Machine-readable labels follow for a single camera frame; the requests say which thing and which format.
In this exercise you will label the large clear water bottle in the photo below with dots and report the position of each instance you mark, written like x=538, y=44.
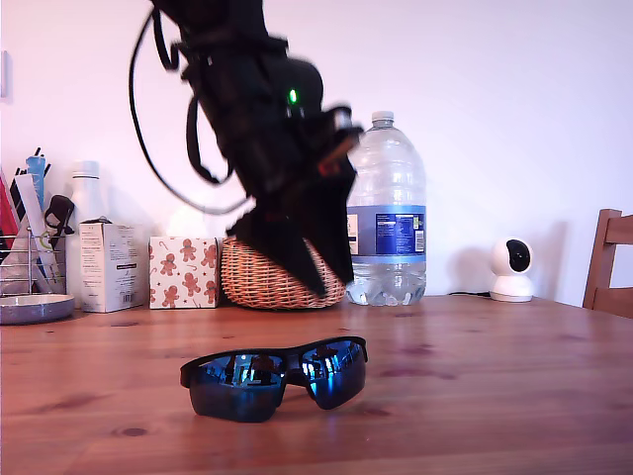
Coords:
x=395, y=198

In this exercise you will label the blue sachet stick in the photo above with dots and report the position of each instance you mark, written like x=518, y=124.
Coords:
x=37, y=170

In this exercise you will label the small white round camera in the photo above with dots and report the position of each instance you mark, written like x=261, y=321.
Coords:
x=514, y=287

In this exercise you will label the gingerbread print tissue box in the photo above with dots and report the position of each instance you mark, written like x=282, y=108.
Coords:
x=183, y=272

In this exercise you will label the wooden chair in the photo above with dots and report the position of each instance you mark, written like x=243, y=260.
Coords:
x=601, y=257

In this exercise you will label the white printed carton box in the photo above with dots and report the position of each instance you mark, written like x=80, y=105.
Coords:
x=111, y=267

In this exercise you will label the white bottle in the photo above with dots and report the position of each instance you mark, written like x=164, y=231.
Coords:
x=89, y=193

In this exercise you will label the red packet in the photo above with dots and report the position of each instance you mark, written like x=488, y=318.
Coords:
x=6, y=218

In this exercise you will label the black clip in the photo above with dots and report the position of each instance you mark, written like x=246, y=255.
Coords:
x=59, y=210

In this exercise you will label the grey round plate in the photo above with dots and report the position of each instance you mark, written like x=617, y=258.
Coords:
x=34, y=309

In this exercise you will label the black sunglasses blue mirrored lenses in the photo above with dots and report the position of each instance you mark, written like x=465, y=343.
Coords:
x=232, y=391

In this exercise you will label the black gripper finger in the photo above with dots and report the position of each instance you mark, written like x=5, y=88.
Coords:
x=277, y=232
x=331, y=213

